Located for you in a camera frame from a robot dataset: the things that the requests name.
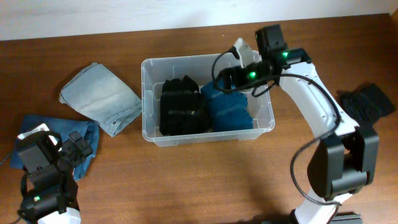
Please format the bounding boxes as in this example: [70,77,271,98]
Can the light blue jeans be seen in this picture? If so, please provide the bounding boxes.
[58,63,142,137]

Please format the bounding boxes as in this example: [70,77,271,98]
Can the clear plastic storage bin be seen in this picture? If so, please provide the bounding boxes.
[141,54,275,147]

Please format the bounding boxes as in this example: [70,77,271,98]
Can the small black garment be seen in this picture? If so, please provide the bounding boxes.
[340,83,396,126]

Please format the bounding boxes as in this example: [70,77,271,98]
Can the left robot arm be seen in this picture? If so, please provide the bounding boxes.
[17,131,93,224]

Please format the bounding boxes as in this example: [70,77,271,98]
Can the right black cable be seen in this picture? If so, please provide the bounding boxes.
[211,46,343,207]

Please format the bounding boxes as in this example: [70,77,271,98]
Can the dark blue garment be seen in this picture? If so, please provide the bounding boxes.
[201,82,253,132]

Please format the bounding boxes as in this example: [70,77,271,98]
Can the medium blue jeans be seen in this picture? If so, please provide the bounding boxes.
[19,114,100,181]

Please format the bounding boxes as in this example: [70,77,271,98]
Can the large black garment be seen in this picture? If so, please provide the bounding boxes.
[159,75,211,136]

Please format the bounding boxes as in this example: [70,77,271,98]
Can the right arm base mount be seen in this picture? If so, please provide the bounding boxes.
[330,213,363,224]

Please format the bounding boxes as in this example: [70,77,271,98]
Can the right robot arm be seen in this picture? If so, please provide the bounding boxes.
[211,25,379,224]

